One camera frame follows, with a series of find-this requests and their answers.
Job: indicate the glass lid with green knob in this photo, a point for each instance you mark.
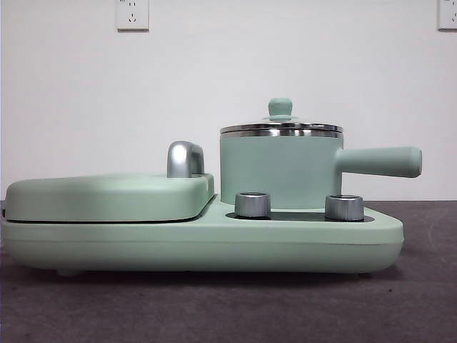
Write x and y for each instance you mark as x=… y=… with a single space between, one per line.
x=280 y=107

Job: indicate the silver control knob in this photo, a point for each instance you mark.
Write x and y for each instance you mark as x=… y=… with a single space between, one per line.
x=343 y=207
x=251 y=205

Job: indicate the pale green cooker base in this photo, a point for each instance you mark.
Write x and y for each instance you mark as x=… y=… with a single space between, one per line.
x=214 y=246

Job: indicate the white wall socket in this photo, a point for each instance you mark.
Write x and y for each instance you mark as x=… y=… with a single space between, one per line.
x=133 y=16
x=448 y=14

